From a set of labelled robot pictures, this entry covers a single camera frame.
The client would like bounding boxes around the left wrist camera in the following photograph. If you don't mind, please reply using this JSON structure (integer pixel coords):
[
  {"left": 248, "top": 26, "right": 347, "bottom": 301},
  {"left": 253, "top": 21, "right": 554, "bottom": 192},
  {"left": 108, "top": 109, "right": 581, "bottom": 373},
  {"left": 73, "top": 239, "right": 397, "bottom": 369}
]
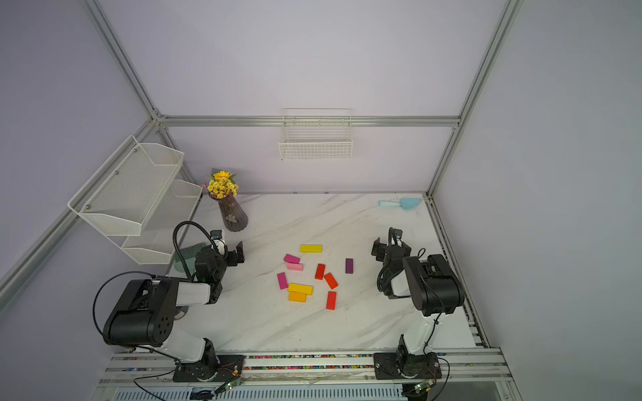
[{"left": 209, "top": 230, "right": 224, "bottom": 242}]

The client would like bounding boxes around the teal scoop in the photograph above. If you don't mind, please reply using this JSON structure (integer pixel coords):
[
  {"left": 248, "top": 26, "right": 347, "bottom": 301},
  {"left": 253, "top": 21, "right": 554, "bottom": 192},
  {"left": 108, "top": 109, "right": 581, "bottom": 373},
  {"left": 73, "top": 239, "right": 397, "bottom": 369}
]
[{"left": 378, "top": 198, "right": 422, "bottom": 211}]

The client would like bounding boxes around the white mesh shelf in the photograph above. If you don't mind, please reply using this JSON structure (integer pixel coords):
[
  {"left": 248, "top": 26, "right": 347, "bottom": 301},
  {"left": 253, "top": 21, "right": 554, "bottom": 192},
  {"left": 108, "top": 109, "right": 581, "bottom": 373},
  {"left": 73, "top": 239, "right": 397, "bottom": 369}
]
[
  {"left": 121, "top": 180, "right": 202, "bottom": 265},
  {"left": 68, "top": 136, "right": 184, "bottom": 237}
]

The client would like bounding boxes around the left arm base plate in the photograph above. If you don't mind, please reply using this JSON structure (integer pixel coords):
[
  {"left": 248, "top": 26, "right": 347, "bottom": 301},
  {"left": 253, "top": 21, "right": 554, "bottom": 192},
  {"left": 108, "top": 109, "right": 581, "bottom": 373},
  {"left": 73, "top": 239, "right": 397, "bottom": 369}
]
[{"left": 172, "top": 354, "right": 246, "bottom": 383}]

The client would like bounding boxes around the magenta block upper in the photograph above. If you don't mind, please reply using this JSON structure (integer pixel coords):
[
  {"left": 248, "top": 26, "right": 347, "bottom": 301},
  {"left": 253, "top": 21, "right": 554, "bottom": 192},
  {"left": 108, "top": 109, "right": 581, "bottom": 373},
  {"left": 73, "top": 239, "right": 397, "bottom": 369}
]
[{"left": 284, "top": 254, "right": 300, "bottom": 264}]

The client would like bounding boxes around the upper white mesh shelf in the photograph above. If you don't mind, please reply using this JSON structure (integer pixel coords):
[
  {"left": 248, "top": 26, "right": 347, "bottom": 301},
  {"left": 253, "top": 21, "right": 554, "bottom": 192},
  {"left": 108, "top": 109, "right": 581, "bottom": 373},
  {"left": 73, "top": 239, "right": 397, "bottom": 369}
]
[{"left": 68, "top": 136, "right": 184, "bottom": 237}]

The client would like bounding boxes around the orange block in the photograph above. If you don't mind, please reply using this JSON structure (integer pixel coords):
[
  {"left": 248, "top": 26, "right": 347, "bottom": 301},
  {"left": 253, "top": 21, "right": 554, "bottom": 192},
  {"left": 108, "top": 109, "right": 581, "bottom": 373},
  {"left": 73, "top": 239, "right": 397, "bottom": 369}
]
[{"left": 289, "top": 292, "right": 308, "bottom": 303}]

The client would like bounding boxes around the aluminium front rail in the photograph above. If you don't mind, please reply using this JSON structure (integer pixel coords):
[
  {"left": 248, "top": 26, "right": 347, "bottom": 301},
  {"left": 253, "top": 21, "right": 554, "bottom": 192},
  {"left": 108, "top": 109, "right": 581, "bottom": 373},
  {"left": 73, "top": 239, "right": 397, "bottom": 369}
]
[{"left": 98, "top": 349, "right": 514, "bottom": 388}]

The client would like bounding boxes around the dark glass vase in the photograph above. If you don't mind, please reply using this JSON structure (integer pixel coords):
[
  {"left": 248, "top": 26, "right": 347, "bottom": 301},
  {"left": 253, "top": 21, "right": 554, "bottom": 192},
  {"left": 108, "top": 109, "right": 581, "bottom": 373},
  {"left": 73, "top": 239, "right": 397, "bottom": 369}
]
[{"left": 217, "top": 195, "right": 249, "bottom": 232}]

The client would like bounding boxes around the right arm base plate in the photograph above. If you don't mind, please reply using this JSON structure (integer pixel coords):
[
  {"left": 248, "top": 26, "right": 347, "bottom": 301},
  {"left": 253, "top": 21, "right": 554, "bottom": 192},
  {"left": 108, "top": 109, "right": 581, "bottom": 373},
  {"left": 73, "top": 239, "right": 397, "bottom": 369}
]
[{"left": 373, "top": 353, "right": 442, "bottom": 380}]

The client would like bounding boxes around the red block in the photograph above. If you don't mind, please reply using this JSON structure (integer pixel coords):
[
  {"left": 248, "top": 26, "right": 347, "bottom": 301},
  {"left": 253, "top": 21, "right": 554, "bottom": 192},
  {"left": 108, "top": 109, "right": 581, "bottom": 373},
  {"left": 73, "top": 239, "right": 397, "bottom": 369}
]
[
  {"left": 326, "top": 292, "right": 337, "bottom": 310},
  {"left": 324, "top": 273, "right": 339, "bottom": 290},
  {"left": 314, "top": 263, "right": 326, "bottom": 281}
]

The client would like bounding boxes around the yellow flower bouquet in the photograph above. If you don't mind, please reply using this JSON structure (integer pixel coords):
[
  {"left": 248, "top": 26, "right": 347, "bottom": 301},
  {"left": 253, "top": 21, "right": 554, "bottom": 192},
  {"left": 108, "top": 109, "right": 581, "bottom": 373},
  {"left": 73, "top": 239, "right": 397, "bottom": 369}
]
[{"left": 205, "top": 170, "right": 239, "bottom": 200}]

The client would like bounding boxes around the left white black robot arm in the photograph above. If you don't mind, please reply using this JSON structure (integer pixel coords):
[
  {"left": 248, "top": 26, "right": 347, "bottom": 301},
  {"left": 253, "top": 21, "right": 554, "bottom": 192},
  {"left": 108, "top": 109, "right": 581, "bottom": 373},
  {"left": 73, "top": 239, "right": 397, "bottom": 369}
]
[{"left": 92, "top": 221, "right": 245, "bottom": 370}]

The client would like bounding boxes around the lower white mesh shelf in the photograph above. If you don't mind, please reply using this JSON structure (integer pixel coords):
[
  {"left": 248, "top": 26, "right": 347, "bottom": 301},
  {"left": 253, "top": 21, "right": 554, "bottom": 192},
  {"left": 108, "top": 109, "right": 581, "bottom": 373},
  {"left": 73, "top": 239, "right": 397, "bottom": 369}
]
[{"left": 121, "top": 180, "right": 202, "bottom": 265}]

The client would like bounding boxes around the light pink block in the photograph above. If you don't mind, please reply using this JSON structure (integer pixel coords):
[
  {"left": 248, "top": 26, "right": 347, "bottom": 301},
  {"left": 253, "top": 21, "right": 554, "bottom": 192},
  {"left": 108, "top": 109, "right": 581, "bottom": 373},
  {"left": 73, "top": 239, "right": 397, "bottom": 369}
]
[{"left": 287, "top": 263, "right": 304, "bottom": 272}]

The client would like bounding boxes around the yellow large block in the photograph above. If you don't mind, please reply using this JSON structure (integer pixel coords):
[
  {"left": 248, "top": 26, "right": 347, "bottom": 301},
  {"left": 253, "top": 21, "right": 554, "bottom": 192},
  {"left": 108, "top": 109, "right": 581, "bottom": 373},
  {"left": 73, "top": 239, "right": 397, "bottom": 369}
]
[{"left": 288, "top": 283, "right": 314, "bottom": 296}]

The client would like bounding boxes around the purple block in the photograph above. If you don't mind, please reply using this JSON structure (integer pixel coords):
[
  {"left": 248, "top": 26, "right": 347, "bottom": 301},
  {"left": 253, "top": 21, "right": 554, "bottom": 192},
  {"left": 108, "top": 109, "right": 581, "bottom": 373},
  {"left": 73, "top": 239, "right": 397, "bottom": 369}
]
[{"left": 345, "top": 258, "right": 354, "bottom": 274}]

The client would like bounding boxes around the magenta block lower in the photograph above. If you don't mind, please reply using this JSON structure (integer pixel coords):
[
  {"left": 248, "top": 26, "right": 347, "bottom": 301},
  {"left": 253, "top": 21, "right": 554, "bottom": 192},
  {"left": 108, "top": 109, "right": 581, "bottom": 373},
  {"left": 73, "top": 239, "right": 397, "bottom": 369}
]
[{"left": 277, "top": 272, "right": 289, "bottom": 290}]

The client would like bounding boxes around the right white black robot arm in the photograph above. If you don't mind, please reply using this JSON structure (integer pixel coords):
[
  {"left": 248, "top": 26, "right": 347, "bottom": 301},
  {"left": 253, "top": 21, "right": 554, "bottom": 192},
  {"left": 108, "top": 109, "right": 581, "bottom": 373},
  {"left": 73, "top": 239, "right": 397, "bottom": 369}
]
[{"left": 371, "top": 238, "right": 466, "bottom": 365}]

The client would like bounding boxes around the white wire wall basket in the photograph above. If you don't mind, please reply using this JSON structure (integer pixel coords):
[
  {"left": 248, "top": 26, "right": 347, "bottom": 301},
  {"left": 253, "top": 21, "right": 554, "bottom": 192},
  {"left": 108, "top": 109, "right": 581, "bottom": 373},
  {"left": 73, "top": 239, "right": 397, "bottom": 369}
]
[{"left": 279, "top": 108, "right": 353, "bottom": 161}]

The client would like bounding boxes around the magenta block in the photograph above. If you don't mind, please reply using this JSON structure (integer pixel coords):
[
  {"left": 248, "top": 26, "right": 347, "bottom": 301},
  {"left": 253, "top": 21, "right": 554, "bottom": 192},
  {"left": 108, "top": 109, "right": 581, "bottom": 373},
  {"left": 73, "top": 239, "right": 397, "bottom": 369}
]
[
  {"left": 277, "top": 272, "right": 289, "bottom": 290},
  {"left": 284, "top": 254, "right": 300, "bottom": 264}
]

